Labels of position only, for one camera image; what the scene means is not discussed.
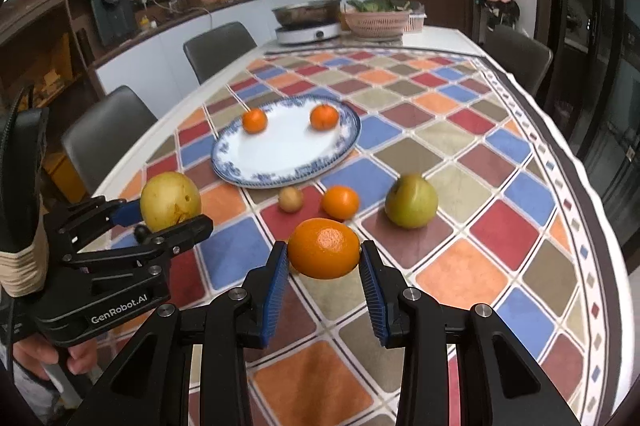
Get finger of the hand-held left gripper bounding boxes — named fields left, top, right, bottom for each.
left=42, top=197, right=146, bottom=247
left=60, top=213, right=214, bottom=277

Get person's left hand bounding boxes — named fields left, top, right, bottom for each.
left=12, top=338, right=98, bottom=379

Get blue rimmed white plate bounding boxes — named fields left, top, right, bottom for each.
left=210, top=96, right=362, bottom=189

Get small brown fruit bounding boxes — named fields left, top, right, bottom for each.
left=278, top=186, right=304, bottom=213

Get black countertop appliance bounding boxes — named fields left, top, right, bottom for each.
left=90, top=0, right=137, bottom=47

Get large orange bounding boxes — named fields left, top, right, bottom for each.
left=287, top=218, right=362, bottom=280

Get white plastic basket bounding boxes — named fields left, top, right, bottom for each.
left=402, top=10, right=427, bottom=34

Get black framed glass door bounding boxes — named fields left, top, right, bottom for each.
left=545, top=0, right=640, bottom=227

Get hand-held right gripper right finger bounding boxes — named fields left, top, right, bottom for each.
left=359, top=240, right=583, bottom=426

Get pink colander basket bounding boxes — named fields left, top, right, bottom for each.
left=343, top=8, right=412, bottom=39

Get yellow-green small apple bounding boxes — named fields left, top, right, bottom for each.
left=139, top=172, right=202, bottom=231

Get white induction cooker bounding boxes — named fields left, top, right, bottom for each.
left=275, top=23, right=342, bottom=45

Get green leafy vegetables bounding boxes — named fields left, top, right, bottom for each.
left=346, top=0, right=413, bottom=13

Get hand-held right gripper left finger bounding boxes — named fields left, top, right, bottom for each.
left=65, top=241, right=291, bottom=426

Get grey dining chair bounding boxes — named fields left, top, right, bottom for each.
left=482, top=24, right=554, bottom=99
left=61, top=86, right=159, bottom=197
left=183, top=22, right=258, bottom=85

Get steel pot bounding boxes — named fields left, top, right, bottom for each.
left=271, top=0, right=343, bottom=28

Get colourful checked tablecloth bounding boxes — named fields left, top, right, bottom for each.
left=95, top=48, right=626, bottom=426

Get white lower cabinets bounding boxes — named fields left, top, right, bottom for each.
left=95, top=0, right=373, bottom=91

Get black shoe rack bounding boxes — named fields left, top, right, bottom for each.
left=479, top=0, right=521, bottom=44

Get small tangerine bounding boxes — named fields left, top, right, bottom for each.
left=320, top=186, right=360, bottom=221
left=310, top=104, right=339, bottom=131
left=242, top=108, right=268, bottom=135

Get green apple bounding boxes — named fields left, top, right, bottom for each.
left=384, top=173, right=439, bottom=229

